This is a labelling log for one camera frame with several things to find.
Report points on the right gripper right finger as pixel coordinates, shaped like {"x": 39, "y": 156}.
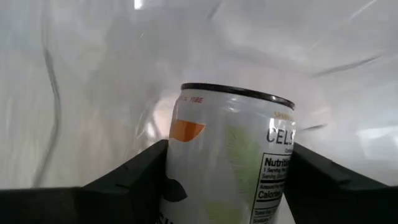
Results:
{"x": 342, "y": 205}

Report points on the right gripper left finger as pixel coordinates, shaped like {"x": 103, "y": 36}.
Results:
{"x": 77, "y": 205}

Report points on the clear plastic bin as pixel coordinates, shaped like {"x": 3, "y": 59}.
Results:
{"x": 93, "y": 77}

